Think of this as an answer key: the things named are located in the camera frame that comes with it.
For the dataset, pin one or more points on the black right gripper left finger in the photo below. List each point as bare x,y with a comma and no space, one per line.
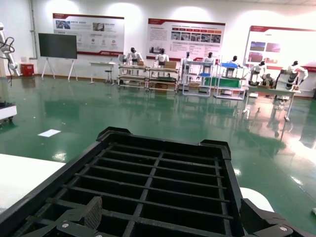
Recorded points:
93,214

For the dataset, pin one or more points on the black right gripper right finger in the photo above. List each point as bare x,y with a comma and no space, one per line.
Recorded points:
266,224

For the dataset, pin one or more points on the white industrial robot arm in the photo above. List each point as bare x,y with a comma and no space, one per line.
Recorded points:
11,61

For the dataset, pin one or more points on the black slotted plastic container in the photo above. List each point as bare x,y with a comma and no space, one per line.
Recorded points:
230,177

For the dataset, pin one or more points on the red box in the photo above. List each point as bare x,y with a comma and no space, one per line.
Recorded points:
27,70

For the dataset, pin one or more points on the white paper sheet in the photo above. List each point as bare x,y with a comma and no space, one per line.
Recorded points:
49,132

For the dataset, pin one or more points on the long white table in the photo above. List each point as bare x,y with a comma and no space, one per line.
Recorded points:
271,90

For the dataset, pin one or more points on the white wheeled cabinet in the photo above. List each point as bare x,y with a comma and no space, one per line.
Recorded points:
7,111

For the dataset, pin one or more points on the black round stool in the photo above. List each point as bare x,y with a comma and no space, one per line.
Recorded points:
108,71

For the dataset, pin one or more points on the white rack with green mat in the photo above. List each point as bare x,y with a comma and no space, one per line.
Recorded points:
227,82

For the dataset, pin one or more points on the small white table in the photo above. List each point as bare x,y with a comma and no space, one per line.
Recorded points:
101,63

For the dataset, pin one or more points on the white humanoid robot black head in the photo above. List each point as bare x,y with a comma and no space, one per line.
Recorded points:
188,58
258,69
292,71
161,58
234,59
208,59
134,55

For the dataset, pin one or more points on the small cardboard carton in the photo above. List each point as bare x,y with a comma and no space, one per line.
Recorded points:
170,65

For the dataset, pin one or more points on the dark display on stand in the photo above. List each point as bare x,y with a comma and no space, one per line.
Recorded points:
56,45

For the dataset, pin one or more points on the white shelf rack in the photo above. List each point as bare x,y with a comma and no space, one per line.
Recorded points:
197,62

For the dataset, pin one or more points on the info poster with grey photos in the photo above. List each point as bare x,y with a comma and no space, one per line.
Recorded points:
103,37

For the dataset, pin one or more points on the info poster with red pictures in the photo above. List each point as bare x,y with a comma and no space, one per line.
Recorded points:
284,34

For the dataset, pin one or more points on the info poster with photo row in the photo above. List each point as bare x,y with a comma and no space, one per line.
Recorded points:
160,32

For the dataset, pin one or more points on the white frame workbench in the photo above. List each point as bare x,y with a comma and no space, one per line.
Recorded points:
163,80
133,77

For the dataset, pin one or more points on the grey wall pipe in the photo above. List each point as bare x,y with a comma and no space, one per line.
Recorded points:
32,14

